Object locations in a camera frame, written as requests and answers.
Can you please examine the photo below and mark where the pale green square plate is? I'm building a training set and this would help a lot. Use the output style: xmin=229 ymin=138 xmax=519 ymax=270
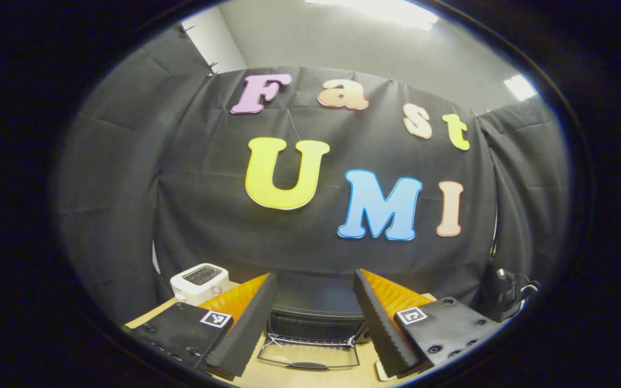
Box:
xmin=375 ymin=360 xmax=397 ymax=382

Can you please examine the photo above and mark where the white toaster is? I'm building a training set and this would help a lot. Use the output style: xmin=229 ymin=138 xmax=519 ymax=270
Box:
xmin=170 ymin=263 xmax=230 ymax=307

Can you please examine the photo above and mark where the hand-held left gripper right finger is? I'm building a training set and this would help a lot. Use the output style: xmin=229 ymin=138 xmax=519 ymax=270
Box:
xmin=353 ymin=268 xmax=500 ymax=378

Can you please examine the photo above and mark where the large ceiling light panel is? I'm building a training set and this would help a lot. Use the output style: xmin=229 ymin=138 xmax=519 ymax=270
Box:
xmin=305 ymin=0 xmax=440 ymax=30

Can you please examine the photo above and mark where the black electric oven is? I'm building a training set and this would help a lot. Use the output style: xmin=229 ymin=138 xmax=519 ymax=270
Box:
xmin=257 ymin=272 xmax=370 ymax=372

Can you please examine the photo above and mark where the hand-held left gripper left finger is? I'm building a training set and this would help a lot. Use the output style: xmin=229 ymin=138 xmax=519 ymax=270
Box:
xmin=125 ymin=272 xmax=279 ymax=380

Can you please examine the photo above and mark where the small ceiling light panel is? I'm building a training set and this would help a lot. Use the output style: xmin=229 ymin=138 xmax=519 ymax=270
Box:
xmin=503 ymin=74 xmax=537 ymax=102

